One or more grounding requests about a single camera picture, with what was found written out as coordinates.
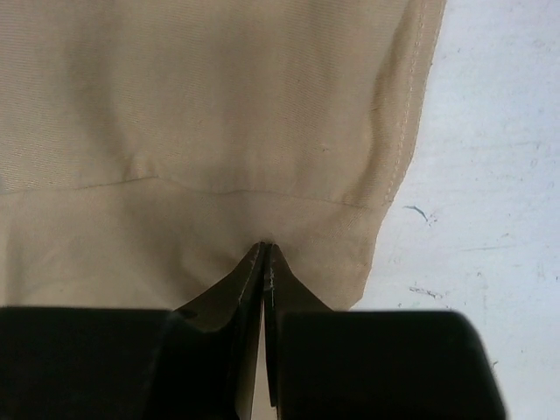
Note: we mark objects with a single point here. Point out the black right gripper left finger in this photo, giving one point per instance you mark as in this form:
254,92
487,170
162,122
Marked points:
195,362

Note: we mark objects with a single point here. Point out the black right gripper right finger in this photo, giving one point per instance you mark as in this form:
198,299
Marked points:
327,364

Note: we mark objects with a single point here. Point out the beige t shirt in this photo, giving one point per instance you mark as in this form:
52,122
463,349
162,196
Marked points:
147,145

